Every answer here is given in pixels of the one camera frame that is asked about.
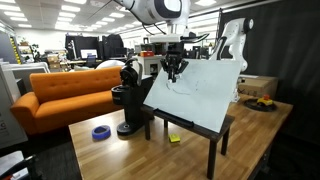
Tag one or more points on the black coffee machine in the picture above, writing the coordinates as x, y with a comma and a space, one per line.
131, 100

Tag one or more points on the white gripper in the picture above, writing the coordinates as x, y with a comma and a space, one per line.
236, 90

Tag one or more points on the white cart table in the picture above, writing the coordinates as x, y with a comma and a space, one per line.
151, 65

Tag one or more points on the black white marker pen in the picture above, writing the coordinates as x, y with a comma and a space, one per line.
174, 80

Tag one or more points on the blue tape roll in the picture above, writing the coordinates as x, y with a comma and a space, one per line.
96, 134

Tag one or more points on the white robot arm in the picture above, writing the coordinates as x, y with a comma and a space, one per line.
233, 36
150, 10

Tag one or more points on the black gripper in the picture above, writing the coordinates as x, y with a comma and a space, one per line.
174, 53

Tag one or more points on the yellow red emergency button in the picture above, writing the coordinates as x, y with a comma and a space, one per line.
265, 101

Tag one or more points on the small yellow block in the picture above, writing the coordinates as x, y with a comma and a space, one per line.
174, 138

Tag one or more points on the black backdrop curtain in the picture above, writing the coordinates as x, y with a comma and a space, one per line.
286, 60

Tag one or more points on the black computer monitor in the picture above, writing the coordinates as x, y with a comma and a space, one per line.
83, 45

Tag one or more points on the yellow bin shelf rack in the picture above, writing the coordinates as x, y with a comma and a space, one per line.
15, 50

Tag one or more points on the white tall cabinet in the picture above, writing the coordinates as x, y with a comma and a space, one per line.
10, 113

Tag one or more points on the brown cardboard box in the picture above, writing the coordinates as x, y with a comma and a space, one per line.
258, 86

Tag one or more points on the black equipment cabinet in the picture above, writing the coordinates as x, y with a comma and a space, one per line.
113, 45

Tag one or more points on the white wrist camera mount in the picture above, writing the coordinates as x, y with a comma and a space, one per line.
163, 38

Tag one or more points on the small orange box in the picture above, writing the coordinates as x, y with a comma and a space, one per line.
146, 53

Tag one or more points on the orange sofa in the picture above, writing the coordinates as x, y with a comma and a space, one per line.
66, 96

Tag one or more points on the black board ledge strip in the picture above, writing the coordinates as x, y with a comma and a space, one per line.
173, 118

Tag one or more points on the black white chair part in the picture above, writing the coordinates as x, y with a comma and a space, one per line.
16, 166

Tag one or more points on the white whiteboard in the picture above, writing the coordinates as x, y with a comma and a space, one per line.
200, 96

